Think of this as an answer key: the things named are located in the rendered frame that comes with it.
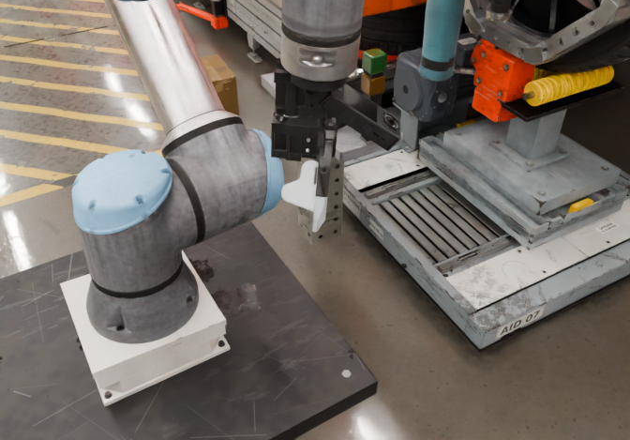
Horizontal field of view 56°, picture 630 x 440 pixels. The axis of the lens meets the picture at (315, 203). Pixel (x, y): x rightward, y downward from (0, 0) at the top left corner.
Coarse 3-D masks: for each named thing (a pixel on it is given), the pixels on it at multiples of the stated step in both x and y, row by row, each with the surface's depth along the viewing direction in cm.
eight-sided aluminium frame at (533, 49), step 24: (480, 0) 149; (624, 0) 111; (480, 24) 145; (504, 24) 144; (576, 24) 121; (600, 24) 116; (504, 48) 140; (528, 48) 134; (552, 48) 128; (576, 48) 130
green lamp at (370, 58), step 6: (378, 48) 123; (366, 54) 121; (372, 54) 120; (378, 54) 120; (384, 54) 120; (366, 60) 121; (372, 60) 119; (378, 60) 120; (384, 60) 121; (366, 66) 122; (372, 66) 120; (378, 66) 121; (384, 66) 122; (372, 72) 121; (378, 72) 122
